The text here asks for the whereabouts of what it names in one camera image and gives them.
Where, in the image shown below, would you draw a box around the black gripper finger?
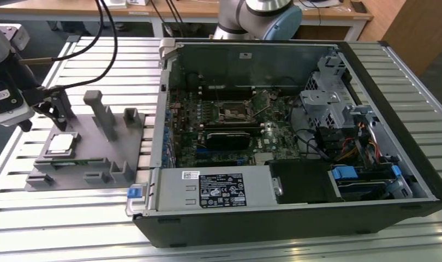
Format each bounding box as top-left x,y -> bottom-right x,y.
45,85 -> 78,121
22,87 -> 68,131

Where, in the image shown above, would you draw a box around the silver CPU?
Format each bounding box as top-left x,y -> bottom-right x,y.
46,133 -> 76,154

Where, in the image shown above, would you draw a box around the metal socket cover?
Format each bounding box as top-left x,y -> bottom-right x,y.
245,89 -> 277,117

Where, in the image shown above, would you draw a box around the CPU socket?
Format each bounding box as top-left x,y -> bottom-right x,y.
215,100 -> 256,122

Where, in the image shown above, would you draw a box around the grey parts rack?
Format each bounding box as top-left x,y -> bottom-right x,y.
25,90 -> 147,192

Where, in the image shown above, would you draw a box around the green RAM stick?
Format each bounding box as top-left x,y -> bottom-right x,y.
50,158 -> 92,166

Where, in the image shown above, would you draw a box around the seated person's legs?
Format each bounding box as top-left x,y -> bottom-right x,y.
61,21 -> 86,35

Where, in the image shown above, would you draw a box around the wooden desk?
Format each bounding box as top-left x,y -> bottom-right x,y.
151,0 -> 374,41
0,0 -> 156,31

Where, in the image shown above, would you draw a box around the blue case latch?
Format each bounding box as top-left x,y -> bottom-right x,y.
127,184 -> 145,199

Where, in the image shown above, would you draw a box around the grey power supply unit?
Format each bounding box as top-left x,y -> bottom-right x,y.
147,165 -> 279,212

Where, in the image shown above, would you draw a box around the black installed RAM stick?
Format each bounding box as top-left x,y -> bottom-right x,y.
204,123 -> 263,132

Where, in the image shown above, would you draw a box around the black RAM slot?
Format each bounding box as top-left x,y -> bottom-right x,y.
201,92 -> 253,100
200,86 -> 256,94

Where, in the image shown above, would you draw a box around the silver chipset heatsink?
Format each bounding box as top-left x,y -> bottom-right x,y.
253,152 -> 272,165

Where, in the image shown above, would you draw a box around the green motherboard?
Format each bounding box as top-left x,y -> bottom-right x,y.
167,87 -> 303,168

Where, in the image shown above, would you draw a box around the black PC case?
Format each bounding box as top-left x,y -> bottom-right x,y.
132,38 -> 442,248

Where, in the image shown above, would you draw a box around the metal drive cage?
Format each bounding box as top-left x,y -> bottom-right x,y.
299,56 -> 356,129

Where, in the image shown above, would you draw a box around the blue disk carrier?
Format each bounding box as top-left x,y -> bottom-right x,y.
331,165 -> 358,181

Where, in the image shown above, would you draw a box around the wooden cabinet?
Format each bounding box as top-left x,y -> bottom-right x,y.
358,0 -> 442,77

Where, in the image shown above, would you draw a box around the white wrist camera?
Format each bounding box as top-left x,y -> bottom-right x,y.
0,81 -> 36,127
0,23 -> 30,52

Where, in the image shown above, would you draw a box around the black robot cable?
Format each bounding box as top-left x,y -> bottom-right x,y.
50,0 -> 119,91
50,0 -> 105,62

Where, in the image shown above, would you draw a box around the grey case release handle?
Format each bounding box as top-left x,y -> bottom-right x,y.
157,38 -> 177,59

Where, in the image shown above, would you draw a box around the wire locking lever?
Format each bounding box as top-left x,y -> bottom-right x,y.
213,79 -> 223,107

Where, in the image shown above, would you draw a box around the coloured wire bundle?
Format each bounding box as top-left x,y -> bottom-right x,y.
336,121 -> 383,164

